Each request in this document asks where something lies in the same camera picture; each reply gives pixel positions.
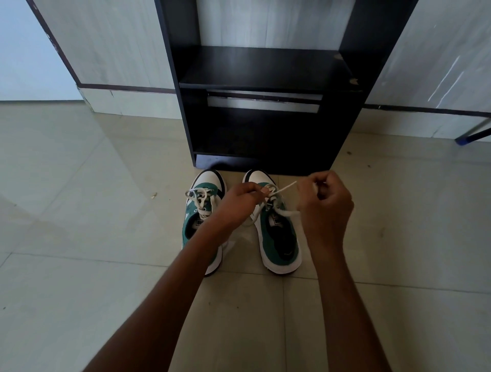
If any person's right forearm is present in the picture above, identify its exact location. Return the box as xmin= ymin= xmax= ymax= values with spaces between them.
xmin=309 ymin=247 xmax=393 ymax=372

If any white shoelace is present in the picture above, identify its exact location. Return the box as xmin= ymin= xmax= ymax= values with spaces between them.
xmin=185 ymin=187 xmax=218 ymax=220
xmin=249 ymin=180 xmax=301 ymax=224

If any green white sneaker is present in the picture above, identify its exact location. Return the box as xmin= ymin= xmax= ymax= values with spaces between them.
xmin=180 ymin=169 xmax=231 ymax=277
xmin=242 ymin=169 xmax=301 ymax=277

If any person's right hand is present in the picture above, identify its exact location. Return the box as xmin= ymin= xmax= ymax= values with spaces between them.
xmin=297 ymin=170 xmax=354 ymax=254

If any person's left forearm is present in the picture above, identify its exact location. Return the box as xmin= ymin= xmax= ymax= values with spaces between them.
xmin=82 ymin=225 xmax=235 ymax=372

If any person's left hand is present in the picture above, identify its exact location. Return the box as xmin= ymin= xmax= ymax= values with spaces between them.
xmin=207 ymin=182 xmax=271 ymax=241

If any black wooden shelf unit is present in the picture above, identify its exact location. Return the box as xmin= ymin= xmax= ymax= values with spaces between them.
xmin=154 ymin=0 xmax=419 ymax=174

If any blue black furniture leg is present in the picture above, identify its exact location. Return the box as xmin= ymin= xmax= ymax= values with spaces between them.
xmin=455 ymin=117 xmax=491 ymax=146

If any white cabinet with dark trim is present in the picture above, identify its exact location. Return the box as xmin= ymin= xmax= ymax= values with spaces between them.
xmin=360 ymin=0 xmax=491 ymax=142
xmin=26 ymin=0 xmax=185 ymax=120

